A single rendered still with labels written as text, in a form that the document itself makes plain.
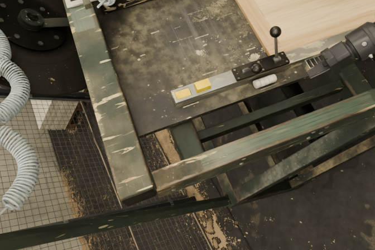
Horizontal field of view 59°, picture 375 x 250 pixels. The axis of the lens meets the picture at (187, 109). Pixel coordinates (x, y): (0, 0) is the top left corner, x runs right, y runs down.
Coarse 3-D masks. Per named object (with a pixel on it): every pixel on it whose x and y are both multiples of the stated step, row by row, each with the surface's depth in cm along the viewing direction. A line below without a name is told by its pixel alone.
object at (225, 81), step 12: (336, 36) 118; (300, 48) 116; (312, 48) 116; (324, 48) 116; (300, 60) 115; (228, 72) 113; (276, 72) 116; (192, 84) 111; (216, 84) 111; (228, 84) 111; (240, 84) 114; (192, 96) 109; (204, 96) 111
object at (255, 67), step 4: (252, 64) 101; (256, 64) 100; (260, 64) 100; (244, 68) 111; (248, 68) 111; (252, 68) 100; (256, 68) 100; (260, 68) 100; (244, 72) 111; (248, 72) 111; (252, 72) 101; (256, 72) 100; (260, 72) 101
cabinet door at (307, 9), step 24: (240, 0) 129; (264, 0) 130; (288, 0) 129; (312, 0) 129; (336, 0) 129; (360, 0) 129; (264, 24) 124; (288, 24) 124; (312, 24) 124; (336, 24) 123; (360, 24) 123; (264, 48) 121; (288, 48) 119
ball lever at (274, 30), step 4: (272, 28) 106; (276, 28) 106; (280, 28) 106; (272, 32) 106; (276, 32) 106; (280, 32) 106; (272, 36) 107; (276, 36) 106; (276, 40) 109; (276, 44) 109; (276, 48) 110; (276, 52) 111; (276, 56) 112; (276, 60) 112; (280, 60) 113
